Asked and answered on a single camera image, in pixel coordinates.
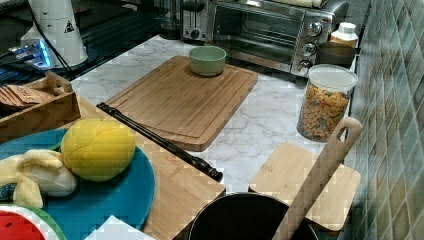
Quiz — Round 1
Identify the wooden tray box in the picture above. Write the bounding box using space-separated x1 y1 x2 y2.
0 72 81 143

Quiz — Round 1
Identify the wooden spatula handle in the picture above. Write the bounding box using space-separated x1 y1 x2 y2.
272 117 362 240

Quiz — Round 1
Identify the white paper napkin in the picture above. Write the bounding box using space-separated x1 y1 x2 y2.
84 215 155 240

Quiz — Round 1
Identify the white lidded spice jar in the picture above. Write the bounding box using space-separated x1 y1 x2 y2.
329 22 358 48

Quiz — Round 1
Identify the peeled toy banana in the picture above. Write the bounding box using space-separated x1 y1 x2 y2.
0 149 77 208

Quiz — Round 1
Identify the clear jar of cereal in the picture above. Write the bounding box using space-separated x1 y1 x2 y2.
297 64 358 142

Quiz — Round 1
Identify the small bamboo board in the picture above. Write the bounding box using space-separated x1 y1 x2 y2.
248 143 361 232

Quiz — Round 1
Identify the stainless toaster oven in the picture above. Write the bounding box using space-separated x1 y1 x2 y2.
206 0 349 76

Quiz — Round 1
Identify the toy watermelon slice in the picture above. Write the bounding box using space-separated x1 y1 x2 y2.
0 205 67 240

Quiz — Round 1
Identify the large bamboo cutting board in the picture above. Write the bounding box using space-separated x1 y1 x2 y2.
106 56 258 152

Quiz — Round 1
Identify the silver slot toaster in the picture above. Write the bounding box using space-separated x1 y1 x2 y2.
181 0 208 42

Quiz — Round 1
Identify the green ceramic bowl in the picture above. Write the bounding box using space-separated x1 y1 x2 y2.
189 46 227 76

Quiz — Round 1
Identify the blue round plate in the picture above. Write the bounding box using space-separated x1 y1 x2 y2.
0 128 156 240

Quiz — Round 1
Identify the black pot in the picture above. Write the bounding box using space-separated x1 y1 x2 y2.
187 192 320 240

